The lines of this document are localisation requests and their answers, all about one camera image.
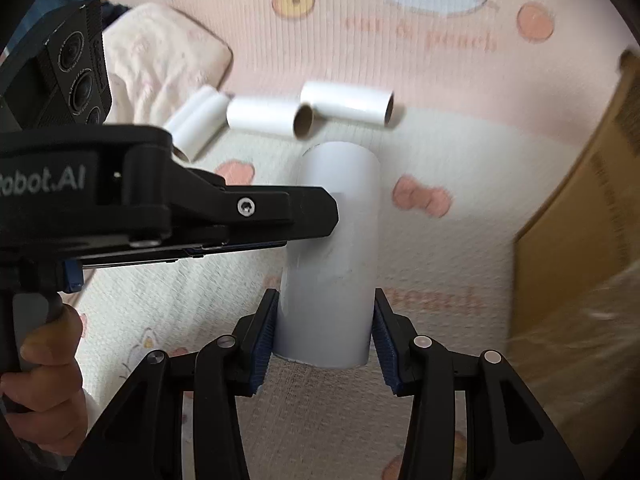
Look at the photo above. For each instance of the pile of white rolls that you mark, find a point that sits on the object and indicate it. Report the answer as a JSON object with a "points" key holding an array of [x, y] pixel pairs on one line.
{"points": [[260, 115]]}

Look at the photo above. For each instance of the person's left hand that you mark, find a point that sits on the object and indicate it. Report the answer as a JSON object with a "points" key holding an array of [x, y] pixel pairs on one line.
{"points": [[50, 350]]}

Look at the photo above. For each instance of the pink cream printed blanket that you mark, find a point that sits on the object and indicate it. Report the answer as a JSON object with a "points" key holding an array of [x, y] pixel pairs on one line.
{"points": [[450, 240]]}

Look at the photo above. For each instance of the dark blue cloth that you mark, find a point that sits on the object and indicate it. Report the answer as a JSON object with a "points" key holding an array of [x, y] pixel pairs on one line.
{"points": [[45, 10]]}

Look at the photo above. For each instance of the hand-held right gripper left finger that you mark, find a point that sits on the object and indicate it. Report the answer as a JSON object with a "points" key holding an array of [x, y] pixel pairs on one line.
{"points": [[265, 340]]}

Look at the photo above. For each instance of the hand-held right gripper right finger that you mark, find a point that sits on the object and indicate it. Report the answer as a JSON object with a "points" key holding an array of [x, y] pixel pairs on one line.
{"points": [[382, 345]]}

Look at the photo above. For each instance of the white paper tube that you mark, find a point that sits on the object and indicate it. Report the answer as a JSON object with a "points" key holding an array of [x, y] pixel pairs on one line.
{"points": [[330, 260]]}

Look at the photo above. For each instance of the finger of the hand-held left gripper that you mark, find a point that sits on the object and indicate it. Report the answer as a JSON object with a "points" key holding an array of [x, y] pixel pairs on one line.
{"points": [[260, 210]]}

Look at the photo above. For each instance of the pale pink towel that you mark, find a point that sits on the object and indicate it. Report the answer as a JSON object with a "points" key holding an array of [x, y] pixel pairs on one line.
{"points": [[160, 55]]}

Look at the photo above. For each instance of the brown cardboard box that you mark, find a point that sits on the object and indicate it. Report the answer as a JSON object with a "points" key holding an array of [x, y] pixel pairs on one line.
{"points": [[590, 200]]}

